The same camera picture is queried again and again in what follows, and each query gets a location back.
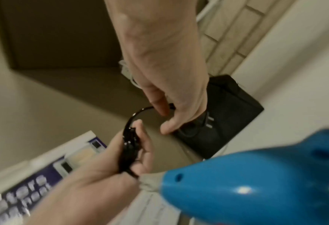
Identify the person's left forearm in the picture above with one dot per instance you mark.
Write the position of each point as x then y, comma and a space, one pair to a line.
70, 208

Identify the white purple safety poster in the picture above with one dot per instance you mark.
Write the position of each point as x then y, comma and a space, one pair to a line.
28, 186

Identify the person's right hand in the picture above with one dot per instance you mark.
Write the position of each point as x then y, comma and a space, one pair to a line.
170, 72

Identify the person's left hand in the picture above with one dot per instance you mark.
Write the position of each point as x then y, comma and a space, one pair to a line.
103, 175

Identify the blue white hair dryer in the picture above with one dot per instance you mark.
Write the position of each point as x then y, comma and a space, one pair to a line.
250, 175

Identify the black fabric bag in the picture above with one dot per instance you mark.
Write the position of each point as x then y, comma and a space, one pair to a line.
231, 123

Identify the person's right forearm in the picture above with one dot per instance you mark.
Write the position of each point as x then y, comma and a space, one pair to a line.
150, 11

